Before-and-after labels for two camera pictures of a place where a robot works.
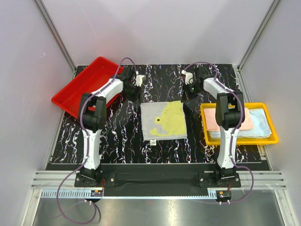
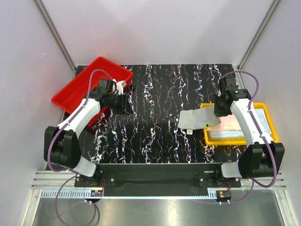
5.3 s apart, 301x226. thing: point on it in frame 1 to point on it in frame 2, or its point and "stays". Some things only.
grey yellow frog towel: (163, 120) to (202, 117)
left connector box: (96, 193) stays
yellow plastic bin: (208, 141) stays
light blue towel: (261, 127) stays
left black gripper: (136, 97) to (124, 107)
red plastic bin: (90, 81) stays
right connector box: (224, 195) stays
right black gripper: (186, 96) to (217, 112)
